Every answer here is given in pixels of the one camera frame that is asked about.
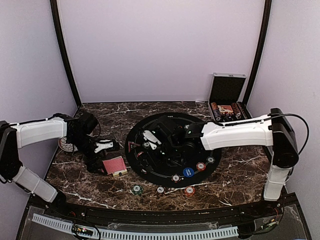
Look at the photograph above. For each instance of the triangular all in marker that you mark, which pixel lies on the triangular all in marker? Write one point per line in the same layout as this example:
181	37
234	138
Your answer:
132	145

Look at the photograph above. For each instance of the red 5 chip stack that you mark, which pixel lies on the red 5 chip stack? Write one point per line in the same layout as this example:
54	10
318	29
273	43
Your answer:
189	191

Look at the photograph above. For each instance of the aluminium poker case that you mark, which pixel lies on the aluminium poker case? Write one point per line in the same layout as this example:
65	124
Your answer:
226	89

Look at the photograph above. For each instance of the blue small blind button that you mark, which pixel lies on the blue small blind button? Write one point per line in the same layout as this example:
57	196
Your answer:
188	172

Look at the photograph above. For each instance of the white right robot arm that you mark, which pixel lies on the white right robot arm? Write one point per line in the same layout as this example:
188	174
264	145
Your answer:
270	130

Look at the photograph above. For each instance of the black orange 100 chip stack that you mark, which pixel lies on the black orange 100 chip stack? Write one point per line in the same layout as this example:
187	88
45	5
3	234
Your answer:
160	190

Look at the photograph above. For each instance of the yellow card box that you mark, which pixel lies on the yellow card box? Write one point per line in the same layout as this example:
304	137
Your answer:
119	173

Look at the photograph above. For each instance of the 100 chips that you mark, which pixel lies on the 100 chips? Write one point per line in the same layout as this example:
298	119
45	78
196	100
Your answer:
175	178

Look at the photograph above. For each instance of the clear dealer button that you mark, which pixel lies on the clear dealer button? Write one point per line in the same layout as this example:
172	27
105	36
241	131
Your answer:
227	119

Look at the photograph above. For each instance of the white cable duct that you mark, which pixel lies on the white cable duct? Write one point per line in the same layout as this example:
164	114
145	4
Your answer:
100	233

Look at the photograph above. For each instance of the wrapped brown 100 chip roll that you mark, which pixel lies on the wrapped brown 100 chip roll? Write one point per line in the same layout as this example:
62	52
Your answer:
236	111

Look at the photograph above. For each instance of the black frame post left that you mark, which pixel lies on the black frame post left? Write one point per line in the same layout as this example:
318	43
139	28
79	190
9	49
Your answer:
63	52

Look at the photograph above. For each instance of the black frame post right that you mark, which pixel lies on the black frame post right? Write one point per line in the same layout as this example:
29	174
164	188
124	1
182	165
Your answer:
259	51

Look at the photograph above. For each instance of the purple 500 chip roll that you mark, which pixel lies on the purple 500 chip roll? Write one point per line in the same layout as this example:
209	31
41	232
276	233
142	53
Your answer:
217	115

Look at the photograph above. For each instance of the red back card deck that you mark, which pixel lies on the red back card deck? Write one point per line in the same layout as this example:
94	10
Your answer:
114	164

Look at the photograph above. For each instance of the boxed card deck in case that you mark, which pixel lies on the boxed card deck in case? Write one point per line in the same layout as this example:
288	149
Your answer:
225	110

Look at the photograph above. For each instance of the floral ceramic plate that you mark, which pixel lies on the floral ceramic plate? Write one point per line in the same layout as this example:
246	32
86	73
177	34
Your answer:
67	147

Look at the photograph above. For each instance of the round black poker mat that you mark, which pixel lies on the round black poker mat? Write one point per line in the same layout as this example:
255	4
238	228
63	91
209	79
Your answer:
165	180

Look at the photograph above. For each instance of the black frame post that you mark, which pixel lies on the black frame post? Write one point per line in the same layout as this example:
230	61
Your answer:
259	51
63	52

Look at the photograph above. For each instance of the red 5 chips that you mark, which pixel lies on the red 5 chips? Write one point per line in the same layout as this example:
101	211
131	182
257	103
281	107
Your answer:
201	166

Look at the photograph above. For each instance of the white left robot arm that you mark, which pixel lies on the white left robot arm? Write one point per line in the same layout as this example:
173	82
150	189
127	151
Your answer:
14	136

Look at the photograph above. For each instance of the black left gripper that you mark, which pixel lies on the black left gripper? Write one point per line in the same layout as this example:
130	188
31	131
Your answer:
92	167

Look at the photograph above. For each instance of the green chips mat edge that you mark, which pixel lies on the green chips mat edge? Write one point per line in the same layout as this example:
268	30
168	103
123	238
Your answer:
210	159

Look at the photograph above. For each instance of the black front table rail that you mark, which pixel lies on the black front table rail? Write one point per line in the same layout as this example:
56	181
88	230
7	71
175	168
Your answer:
239	214

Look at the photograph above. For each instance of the green chip stack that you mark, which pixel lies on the green chip stack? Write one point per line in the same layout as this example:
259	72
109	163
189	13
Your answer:
137	189

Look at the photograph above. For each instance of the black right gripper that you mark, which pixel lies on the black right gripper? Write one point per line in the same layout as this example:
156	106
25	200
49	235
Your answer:
148	154

